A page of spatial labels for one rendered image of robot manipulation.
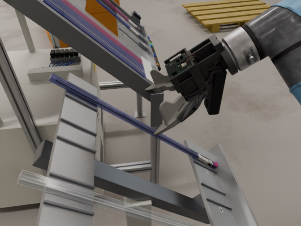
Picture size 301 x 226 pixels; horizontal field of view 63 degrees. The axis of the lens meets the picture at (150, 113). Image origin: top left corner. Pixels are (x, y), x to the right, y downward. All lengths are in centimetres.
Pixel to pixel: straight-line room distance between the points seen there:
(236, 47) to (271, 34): 6
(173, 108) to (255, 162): 136
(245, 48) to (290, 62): 8
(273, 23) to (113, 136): 150
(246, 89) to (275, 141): 64
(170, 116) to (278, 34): 24
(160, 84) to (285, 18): 28
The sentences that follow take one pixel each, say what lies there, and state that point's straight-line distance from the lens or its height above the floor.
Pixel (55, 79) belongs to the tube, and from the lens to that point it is 50.
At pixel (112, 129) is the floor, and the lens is 189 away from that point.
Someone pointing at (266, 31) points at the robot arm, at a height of 114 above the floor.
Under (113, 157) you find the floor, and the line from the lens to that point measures 171.
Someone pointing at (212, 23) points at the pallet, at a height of 12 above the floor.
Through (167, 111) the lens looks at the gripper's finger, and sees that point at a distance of 47.
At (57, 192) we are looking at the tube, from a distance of 35.
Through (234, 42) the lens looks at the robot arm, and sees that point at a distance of 49.
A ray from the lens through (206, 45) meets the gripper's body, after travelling 49.
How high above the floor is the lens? 131
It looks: 41 degrees down
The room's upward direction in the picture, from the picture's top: straight up
